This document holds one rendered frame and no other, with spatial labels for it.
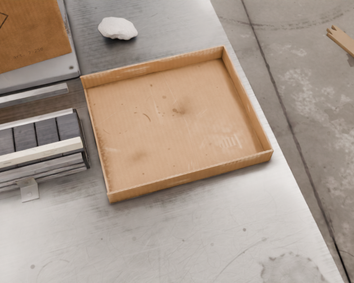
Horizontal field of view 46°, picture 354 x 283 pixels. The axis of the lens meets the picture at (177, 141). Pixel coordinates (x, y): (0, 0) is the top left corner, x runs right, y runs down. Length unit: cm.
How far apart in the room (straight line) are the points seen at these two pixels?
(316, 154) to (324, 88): 35
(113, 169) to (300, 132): 120
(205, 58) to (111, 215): 38
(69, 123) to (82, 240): 21
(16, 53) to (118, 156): 29
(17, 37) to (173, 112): 33
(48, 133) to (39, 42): 20
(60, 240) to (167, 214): 18
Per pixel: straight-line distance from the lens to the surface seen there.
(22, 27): 85
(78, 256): 73
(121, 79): 88
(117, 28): 94
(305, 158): 180
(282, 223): 75
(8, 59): 90
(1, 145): 79
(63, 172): 78
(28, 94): 73
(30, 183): 79
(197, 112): 83
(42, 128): 79
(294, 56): 210
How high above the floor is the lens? 152
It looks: 60 degrees down
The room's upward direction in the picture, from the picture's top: 1 degrees clockwise
